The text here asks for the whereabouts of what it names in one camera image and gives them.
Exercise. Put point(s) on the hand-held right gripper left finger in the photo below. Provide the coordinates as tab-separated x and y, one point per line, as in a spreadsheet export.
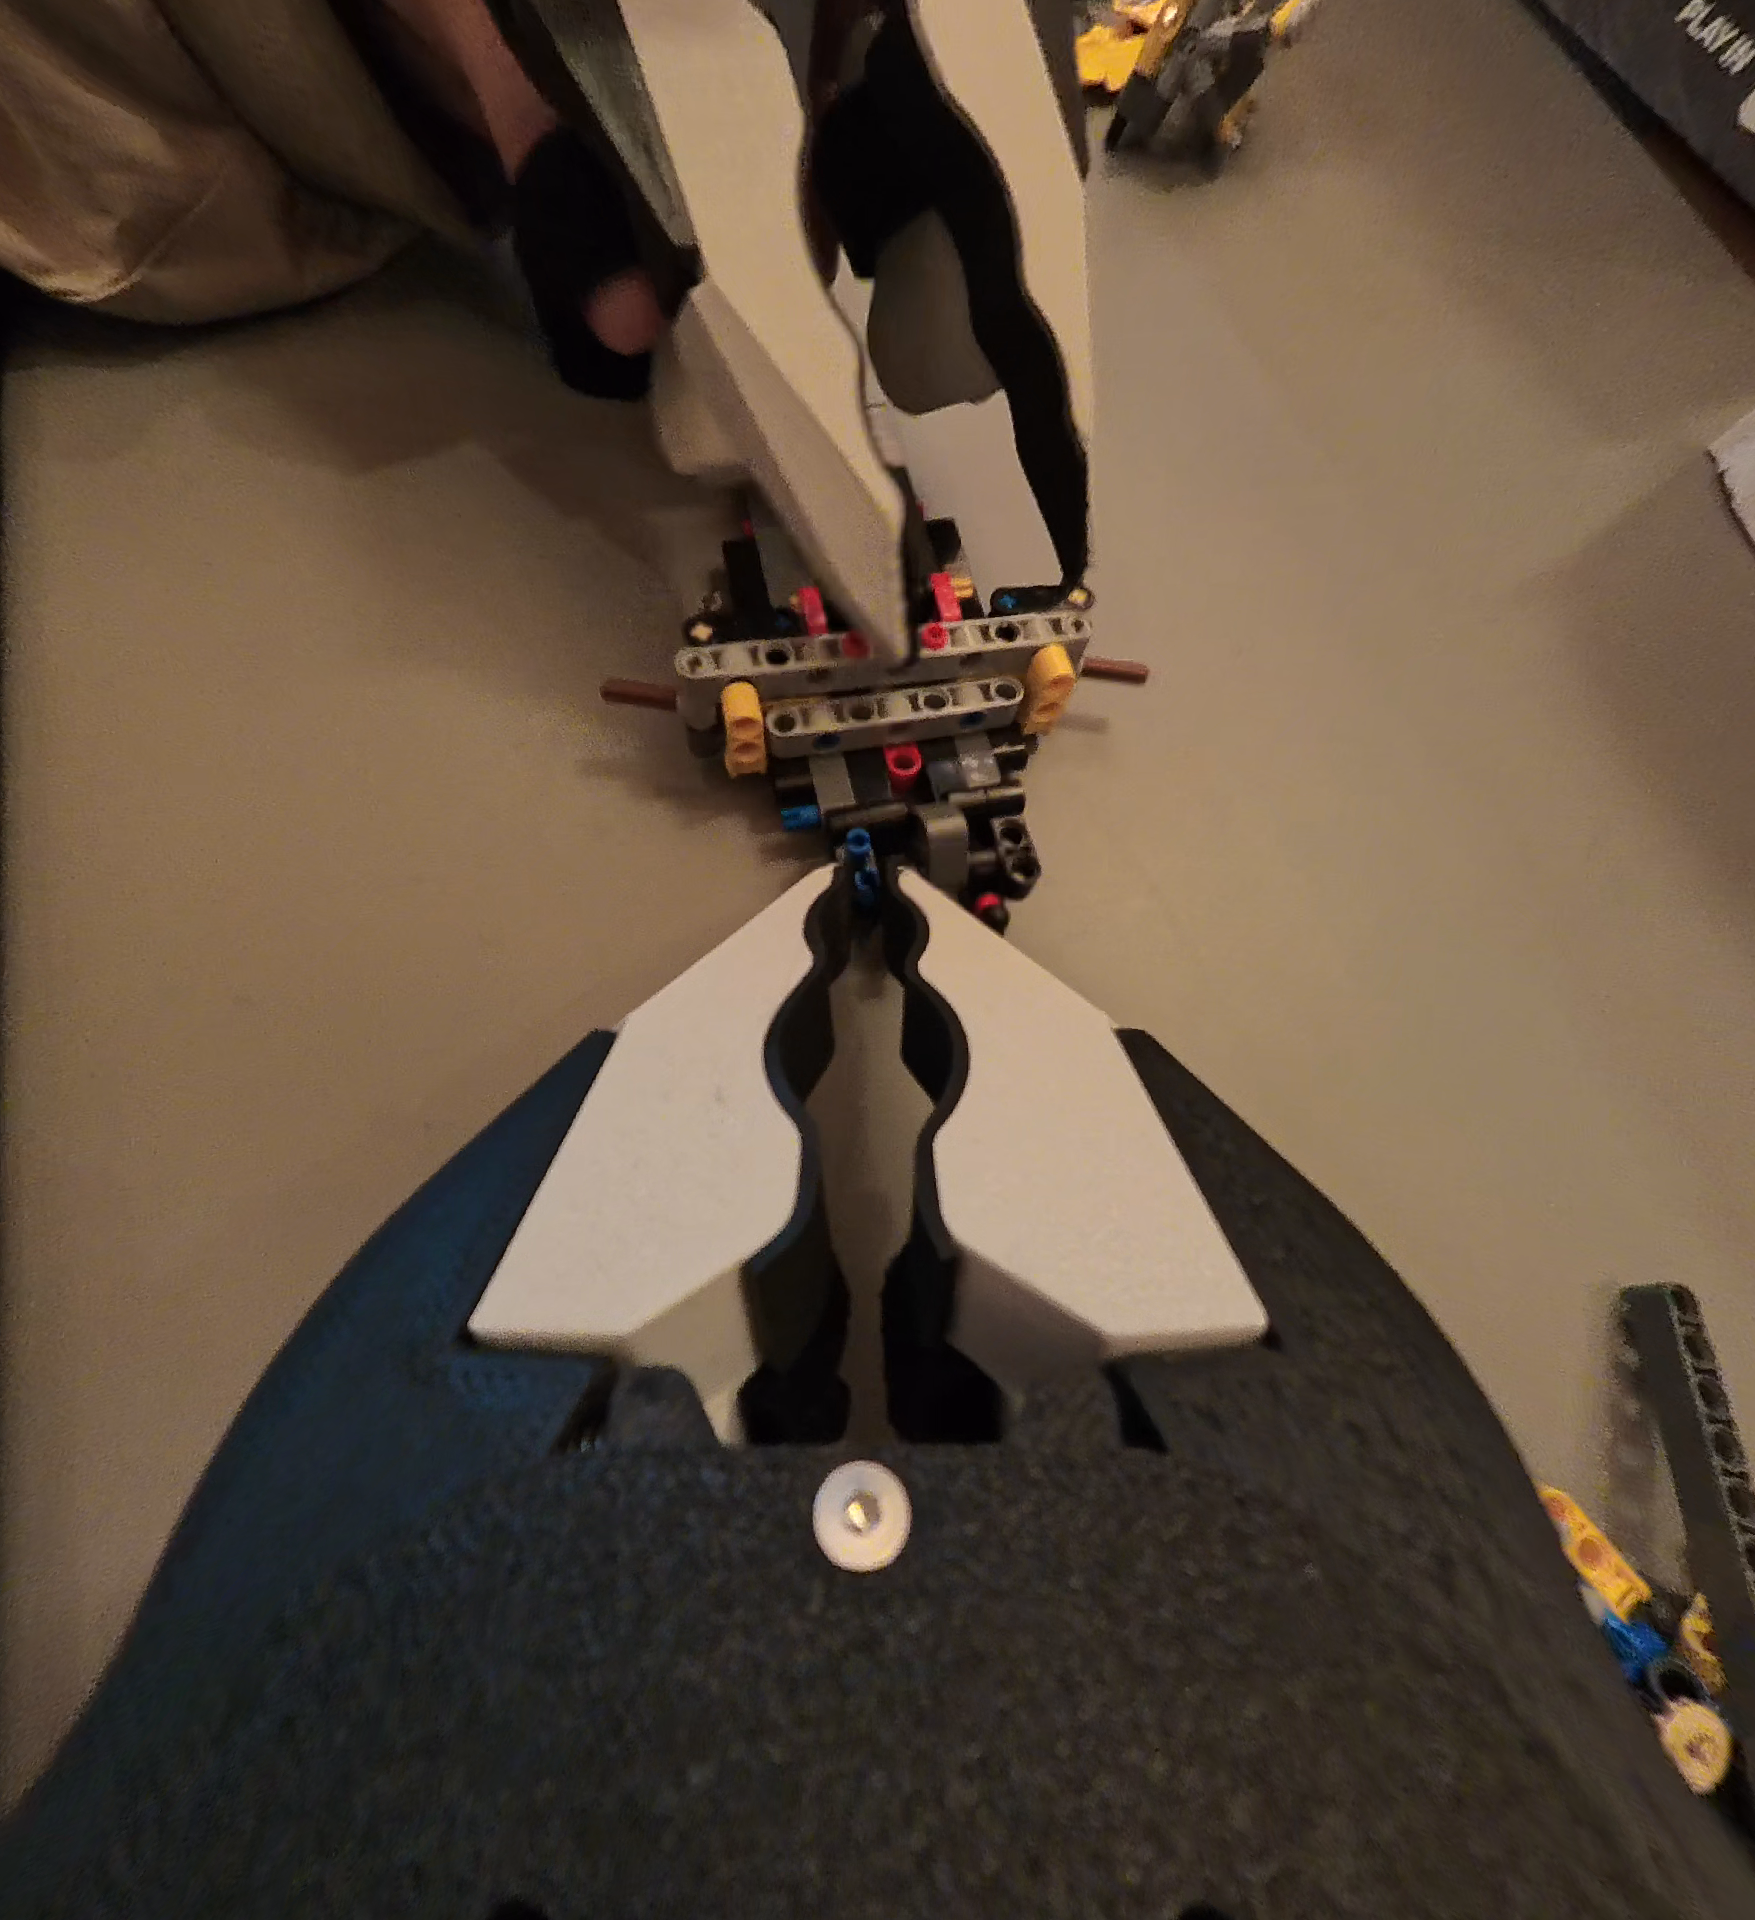
668	1168

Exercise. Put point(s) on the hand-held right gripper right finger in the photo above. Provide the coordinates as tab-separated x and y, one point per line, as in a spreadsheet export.
1085	1185

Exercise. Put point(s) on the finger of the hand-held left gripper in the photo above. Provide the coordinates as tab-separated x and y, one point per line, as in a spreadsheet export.
1013	180
756	299

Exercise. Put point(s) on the blue toy brick pin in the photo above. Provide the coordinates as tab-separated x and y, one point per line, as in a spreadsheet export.
862	870

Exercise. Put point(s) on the toy brick chassis assembly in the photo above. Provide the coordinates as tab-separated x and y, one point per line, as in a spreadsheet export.
877	705

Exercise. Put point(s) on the person's left forearm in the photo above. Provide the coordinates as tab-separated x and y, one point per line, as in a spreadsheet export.
143	152

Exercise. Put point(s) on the grey desk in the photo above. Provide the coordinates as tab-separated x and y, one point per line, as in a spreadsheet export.
1417	749

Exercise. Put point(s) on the person's left hand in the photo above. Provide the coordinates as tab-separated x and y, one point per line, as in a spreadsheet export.
629	318

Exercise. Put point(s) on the pile of yellow toy bricks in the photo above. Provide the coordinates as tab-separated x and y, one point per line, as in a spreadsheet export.
1193	75

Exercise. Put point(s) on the toy car box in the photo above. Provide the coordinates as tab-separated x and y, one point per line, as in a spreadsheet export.
1718	88

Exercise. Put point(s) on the pile of mixed toy bricks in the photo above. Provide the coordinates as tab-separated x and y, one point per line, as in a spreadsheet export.
1718	1575

